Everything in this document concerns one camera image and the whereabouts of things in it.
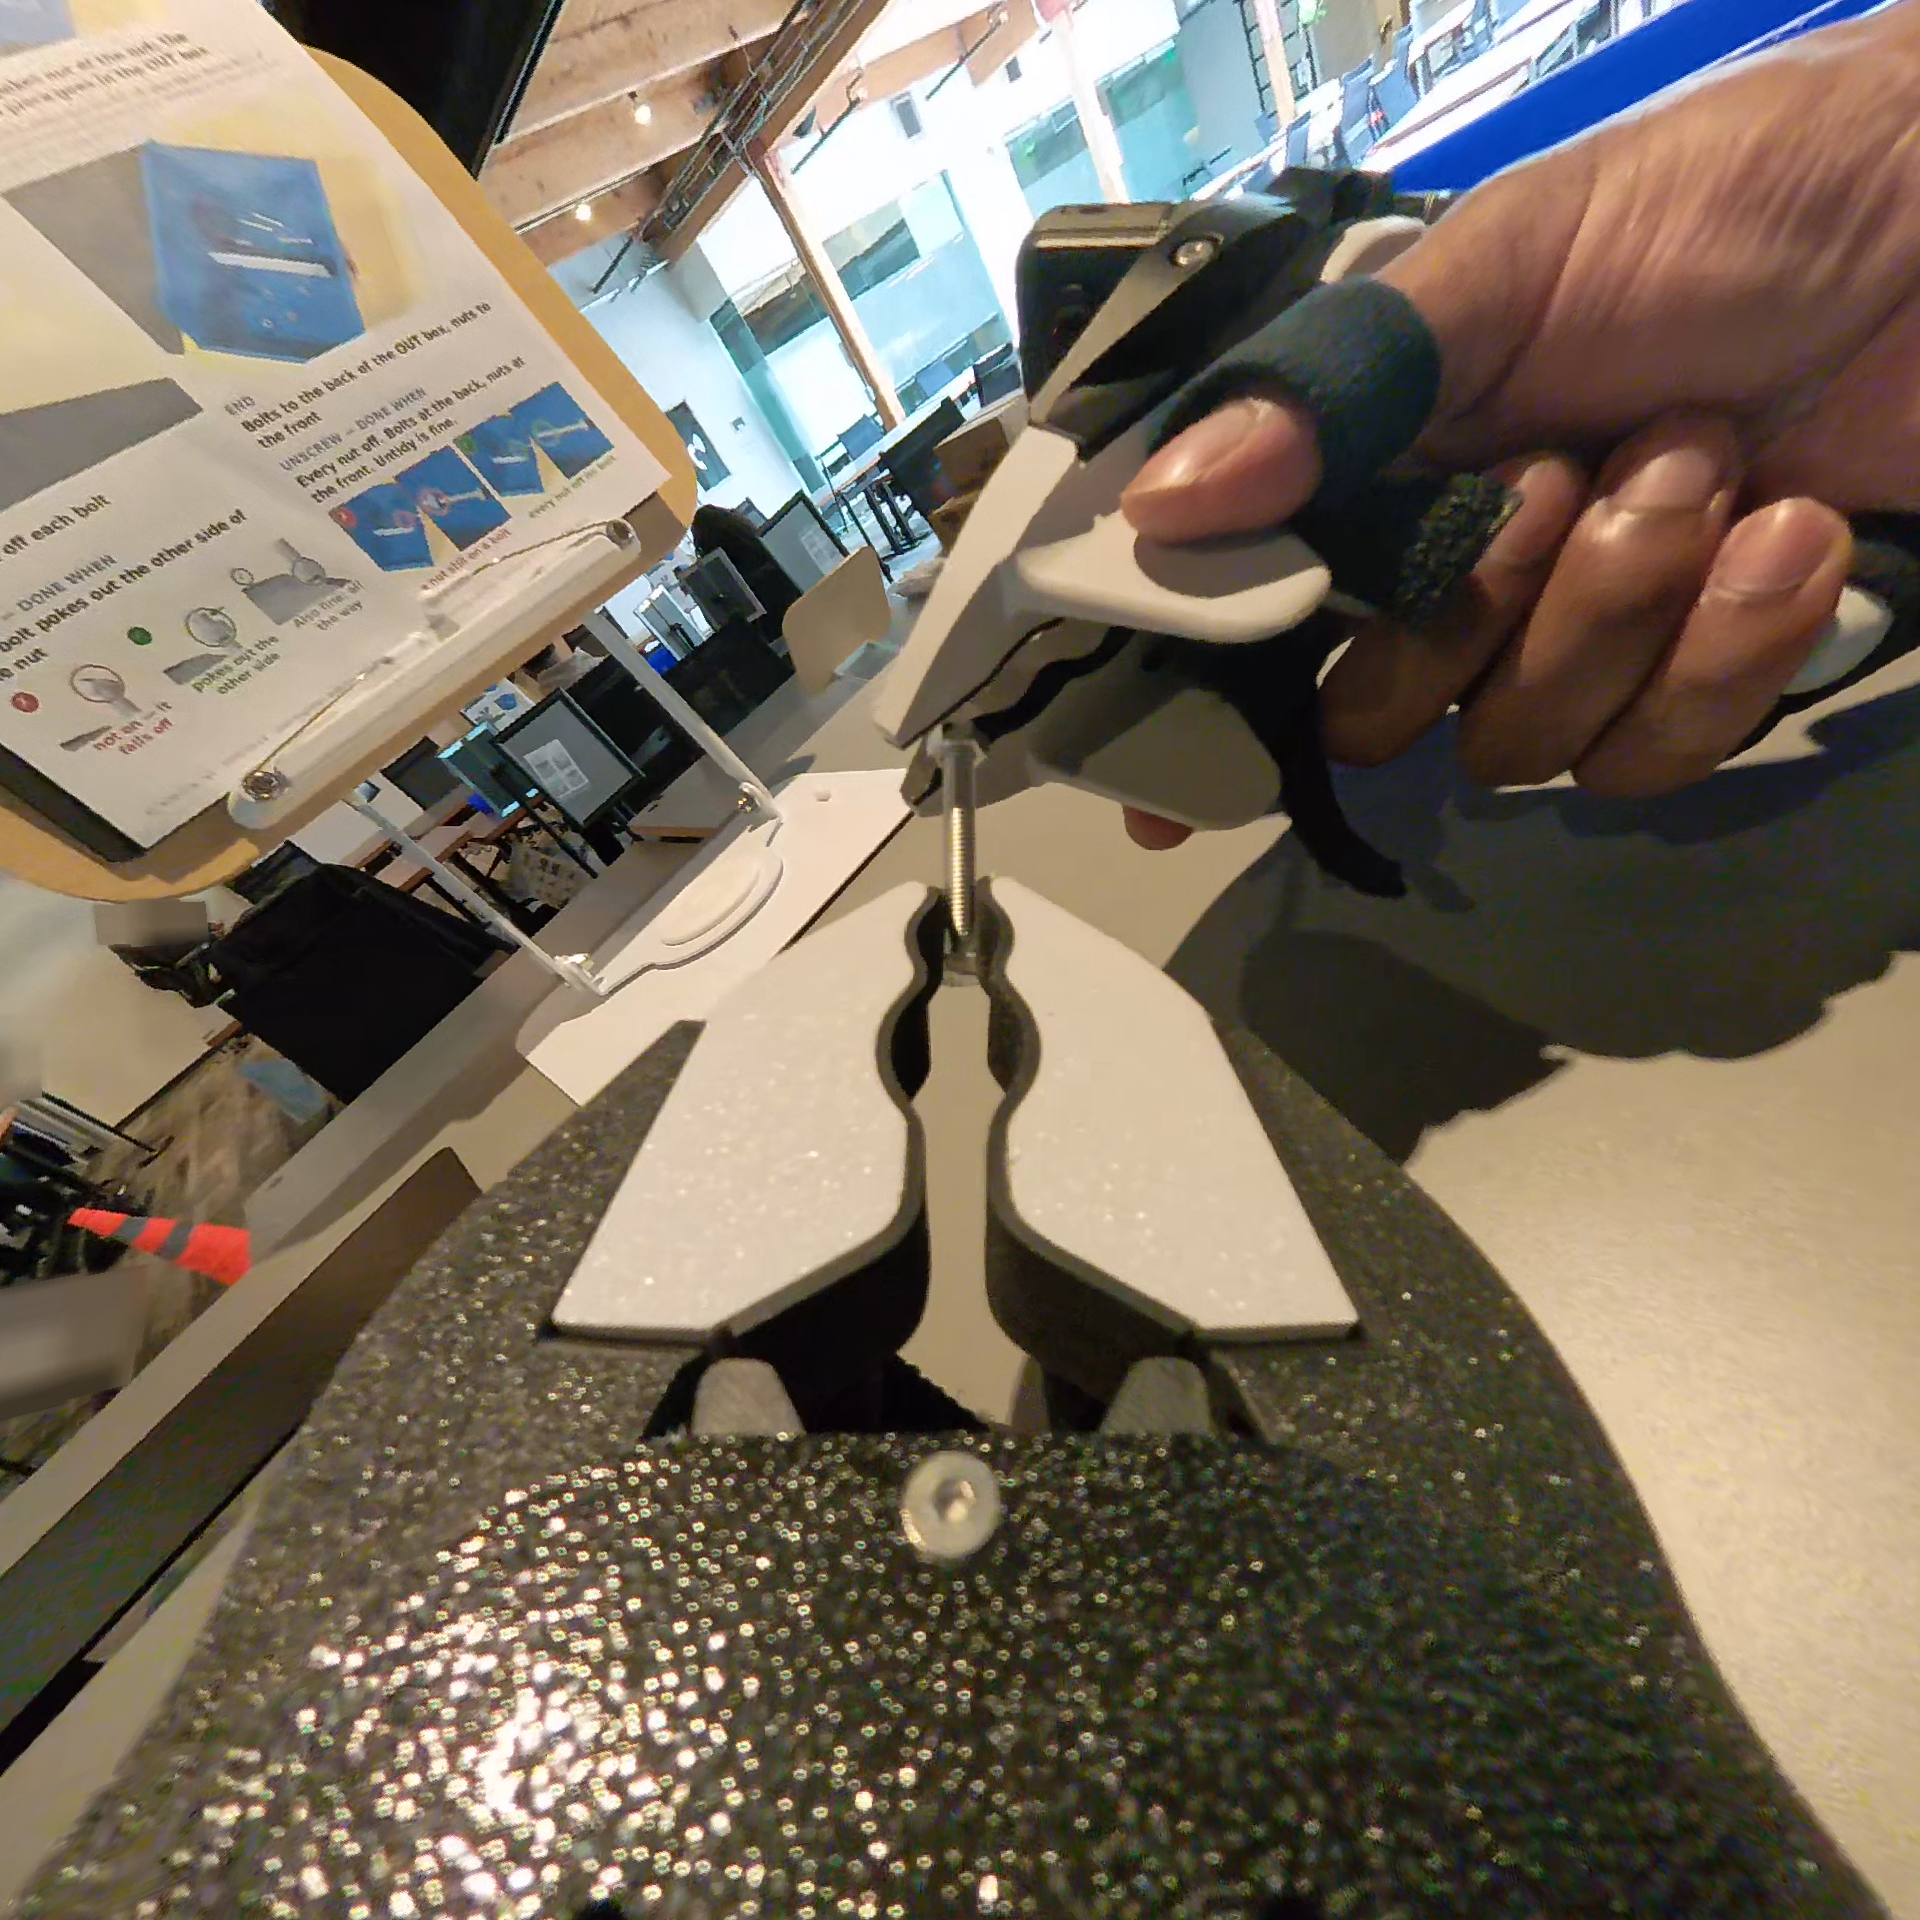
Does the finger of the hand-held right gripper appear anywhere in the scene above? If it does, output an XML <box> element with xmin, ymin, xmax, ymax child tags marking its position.
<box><xmin>901</xmin><ymin>621</ymin><xmax>1291</xmax><ymax>830</ymax></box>
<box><xmin>874</xmin><ymin>427</ymin><xmax>1334</xmax><ymax>747</ymax></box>

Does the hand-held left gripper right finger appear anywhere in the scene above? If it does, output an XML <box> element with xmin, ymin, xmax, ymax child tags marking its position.
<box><xmin>983</xmin><ymin>874</ymin><xmax>1365</xmax><ymax>1432</ymax></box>

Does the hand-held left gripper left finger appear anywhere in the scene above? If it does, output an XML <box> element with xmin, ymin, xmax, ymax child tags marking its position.
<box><xmin>548</xmin><ymin>879</ymin><xmax>940</xmax><ymax>1432</ymax></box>

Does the silver metal bolt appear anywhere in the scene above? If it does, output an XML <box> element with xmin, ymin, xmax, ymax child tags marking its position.
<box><xmin>928</xmin><ymin>719</ymin><xmax>984</xmax><ymax>935</ymax></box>

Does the person's right hand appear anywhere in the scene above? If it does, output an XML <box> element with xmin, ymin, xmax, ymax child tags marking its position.
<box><xmin>1123</xmin><ymin>29</ymin><xmax>1920</xmax><ymax>847</ymax></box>

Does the light wooden chair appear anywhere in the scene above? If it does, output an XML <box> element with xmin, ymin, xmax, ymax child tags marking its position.
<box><xmin>779</xmin><ymin>545</ymin><xmax>898</xmax><ymax>695</ymax></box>

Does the black computer monitor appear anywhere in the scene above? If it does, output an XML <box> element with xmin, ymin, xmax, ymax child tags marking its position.
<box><xmin>496</xmin><ymin>690</ymin><xmax>647</xmax><ymax>826</ymax></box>
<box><xmin>756</xmin><ymin>496</ymin><xmax>847</xmax><ymax>593</ymax></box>

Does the wooden clipboard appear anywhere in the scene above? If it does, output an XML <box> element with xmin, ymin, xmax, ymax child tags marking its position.
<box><xmin>0</xmin><ymin>45</ymin><xmax>700</xmax><ymax>903</ymax></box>

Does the black storage box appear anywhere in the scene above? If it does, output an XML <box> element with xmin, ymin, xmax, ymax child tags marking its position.
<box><xmin>211</xmin><ymin>862</ymin><xmax>506</xmax><ymax>1103</ymax></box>

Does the blue plastic bin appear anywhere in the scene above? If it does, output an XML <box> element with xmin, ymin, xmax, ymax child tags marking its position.
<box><xmin>1358</xmin><ymin>0</ymin><xmax>1920</xmax><ymax>193</ymax></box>

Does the white clip bar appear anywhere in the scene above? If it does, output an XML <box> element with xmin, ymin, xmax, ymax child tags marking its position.
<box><xmin>223</xmin><ymin>510</ymin><xmax>647</xmax><ymax>834</ymax></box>

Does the printed instruction sheet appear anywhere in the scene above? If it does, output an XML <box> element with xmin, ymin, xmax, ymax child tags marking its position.
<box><xmin>0</xmin><ymin>0</ymin><xmax>671</xmax><ymax>847</ymax></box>

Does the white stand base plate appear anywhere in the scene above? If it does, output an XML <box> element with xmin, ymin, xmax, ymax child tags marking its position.
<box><xmin>517</xmin><ymin>768</ymin><xmax>920</xmax><ymax>1103</ymax></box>

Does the clear acrylic stand bracket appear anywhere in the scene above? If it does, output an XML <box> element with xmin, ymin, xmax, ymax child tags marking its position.
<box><xmin>351</xmin><ymin>608</ymin><xmax>789</xmax><ymax>999</ymax></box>

